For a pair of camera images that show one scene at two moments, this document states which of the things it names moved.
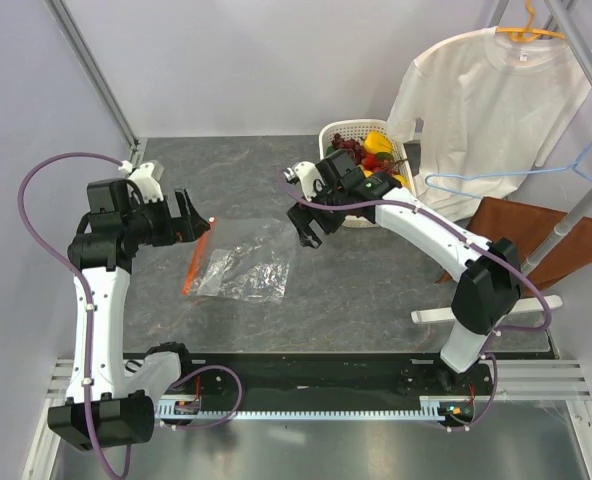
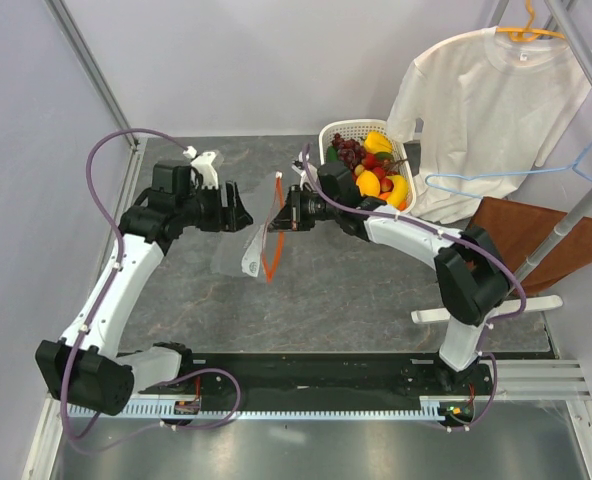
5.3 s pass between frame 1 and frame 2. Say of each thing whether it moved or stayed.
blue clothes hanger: stayed
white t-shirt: stayed
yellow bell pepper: stayed
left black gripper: moved
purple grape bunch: stayed
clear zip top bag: moved
